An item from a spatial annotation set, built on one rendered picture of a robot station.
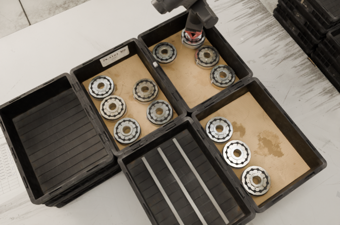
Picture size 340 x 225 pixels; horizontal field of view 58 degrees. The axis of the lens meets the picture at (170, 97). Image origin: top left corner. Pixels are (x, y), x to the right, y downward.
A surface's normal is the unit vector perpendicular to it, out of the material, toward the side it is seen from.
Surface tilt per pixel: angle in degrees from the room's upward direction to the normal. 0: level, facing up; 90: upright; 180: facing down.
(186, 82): 0
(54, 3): 0
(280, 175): 0
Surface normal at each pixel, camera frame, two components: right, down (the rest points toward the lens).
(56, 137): -0.02, -0.40
